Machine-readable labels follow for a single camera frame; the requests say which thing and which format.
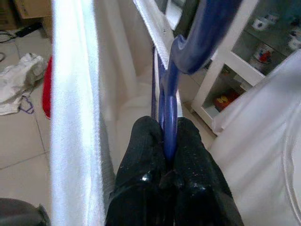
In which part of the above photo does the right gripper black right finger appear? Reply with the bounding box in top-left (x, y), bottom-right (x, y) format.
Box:
top-left (172, 117), bottom-right (245, 226)

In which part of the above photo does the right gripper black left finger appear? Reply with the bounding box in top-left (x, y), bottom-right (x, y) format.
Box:
top-left (105, 116), bottom-right (174, 226)

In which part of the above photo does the blue purple plastic hanger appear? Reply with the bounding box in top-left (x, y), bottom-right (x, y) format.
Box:
top-left (150, 0), bottom-right (244, 164)

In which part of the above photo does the white shirt with dark print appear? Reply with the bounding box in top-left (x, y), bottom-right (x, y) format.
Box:
top-left (50, 0), bottom-right (183, 226)

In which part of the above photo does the thin purple hanger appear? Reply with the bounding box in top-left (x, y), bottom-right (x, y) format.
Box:
top-left (18, 94), bottom-right (34, 115)

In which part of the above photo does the plain white shirt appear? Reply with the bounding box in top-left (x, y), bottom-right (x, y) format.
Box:
top-left (210, 48), bottom-right (301, 226)

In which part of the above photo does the red box yellow logo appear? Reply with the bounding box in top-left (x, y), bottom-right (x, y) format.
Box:
top-left (213, 90), bottom-right (241, 113)

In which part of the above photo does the white glass door cabinet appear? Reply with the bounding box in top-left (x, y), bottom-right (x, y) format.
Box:
top-left (190, 0), bottom-right (301, 123)

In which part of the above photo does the red shirt with white trim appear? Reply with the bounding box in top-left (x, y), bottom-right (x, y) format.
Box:
top-left (41, 56), bottom-right (54, 119)

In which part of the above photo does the crumpled white garment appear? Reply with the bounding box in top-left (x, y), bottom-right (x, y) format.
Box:
top-left (0, 52), bottom-right (49, 116)

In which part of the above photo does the white mug dark print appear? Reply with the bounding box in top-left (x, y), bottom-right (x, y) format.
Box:
top-left (253, 18), bottom-right (269, 31)

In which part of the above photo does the small printed cardboard box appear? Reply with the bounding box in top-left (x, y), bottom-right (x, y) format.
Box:
top-left (41, 16), bottom-right (54, 44)

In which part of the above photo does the black power strip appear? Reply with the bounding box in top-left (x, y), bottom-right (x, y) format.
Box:
top-left (14, 22), bottom-right (43, 38)

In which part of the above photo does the large plain cardboard box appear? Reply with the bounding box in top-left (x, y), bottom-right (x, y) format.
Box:
top-left (13, 0), bottom-right (53, 26)

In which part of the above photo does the black floor cable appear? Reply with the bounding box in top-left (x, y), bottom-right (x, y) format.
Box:
top-left (0, 30), bottom-right (17, 44)

